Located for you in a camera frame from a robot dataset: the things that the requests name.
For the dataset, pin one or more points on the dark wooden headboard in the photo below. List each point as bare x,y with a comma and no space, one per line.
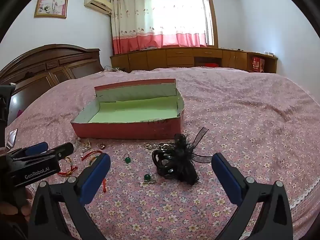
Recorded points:
50,67

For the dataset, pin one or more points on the framed wall photo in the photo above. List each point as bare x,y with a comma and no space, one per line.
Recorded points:
53,0

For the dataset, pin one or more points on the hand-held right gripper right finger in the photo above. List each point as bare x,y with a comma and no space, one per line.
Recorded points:
227,177

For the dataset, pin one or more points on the black lace hair accessory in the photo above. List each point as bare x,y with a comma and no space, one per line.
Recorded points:
180,162

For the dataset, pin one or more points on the white and pink curtain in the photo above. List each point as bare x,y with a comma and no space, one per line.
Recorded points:
155,25

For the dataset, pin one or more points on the red folded cloth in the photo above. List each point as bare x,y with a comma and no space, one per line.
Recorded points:
211,65

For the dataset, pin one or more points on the white air conditioner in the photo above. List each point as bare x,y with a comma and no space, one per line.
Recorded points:
98,3

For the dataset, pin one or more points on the long wooden cabinet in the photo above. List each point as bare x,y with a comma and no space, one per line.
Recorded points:
155,58

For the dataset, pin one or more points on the green bead earring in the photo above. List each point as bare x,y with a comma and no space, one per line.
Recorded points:
147,177

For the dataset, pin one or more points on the pink floral bed blanket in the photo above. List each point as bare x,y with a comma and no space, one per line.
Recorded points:
225,105

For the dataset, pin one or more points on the red cardboard box green lining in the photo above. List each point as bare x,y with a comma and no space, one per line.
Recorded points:
130,130

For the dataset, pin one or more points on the wooden window frame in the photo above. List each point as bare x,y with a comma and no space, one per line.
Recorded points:
212,17

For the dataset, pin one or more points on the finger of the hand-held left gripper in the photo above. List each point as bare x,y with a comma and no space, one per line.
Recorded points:
37,148
65,148

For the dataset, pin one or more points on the person's left hand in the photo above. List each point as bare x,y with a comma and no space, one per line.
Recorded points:
26,208

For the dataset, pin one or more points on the red gift box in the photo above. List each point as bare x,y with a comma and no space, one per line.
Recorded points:
256,64

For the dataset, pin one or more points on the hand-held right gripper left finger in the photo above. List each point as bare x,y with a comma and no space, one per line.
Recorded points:
95,177

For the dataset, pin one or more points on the small metal pendant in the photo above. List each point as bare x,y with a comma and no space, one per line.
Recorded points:
102,146

